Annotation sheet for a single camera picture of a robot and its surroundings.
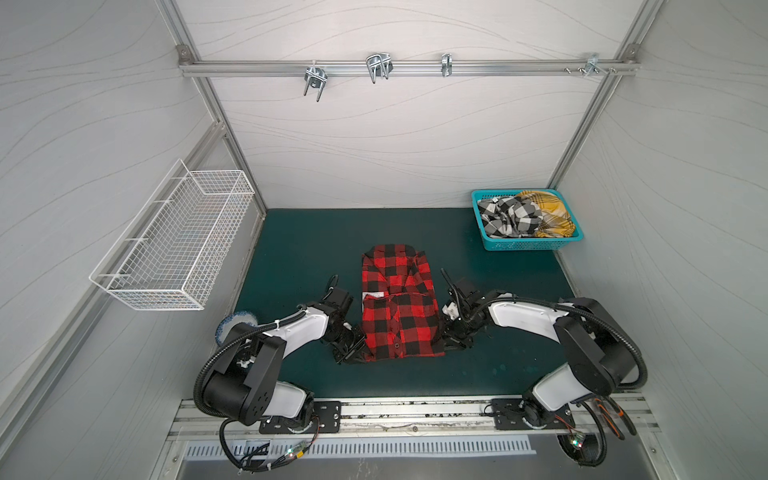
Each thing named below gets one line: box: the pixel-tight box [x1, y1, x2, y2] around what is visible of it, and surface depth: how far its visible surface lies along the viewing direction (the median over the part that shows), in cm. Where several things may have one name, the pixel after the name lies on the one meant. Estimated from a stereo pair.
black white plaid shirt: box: [478, 196, 544, 238], surface depth 108 cm
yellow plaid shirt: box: [516, 190, 575, 238], surface depth 106 cm
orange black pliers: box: [594, 396, 637, 440], surface depth 75 cm
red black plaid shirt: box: [362, 244, 446, 361], surface depth 92 cm
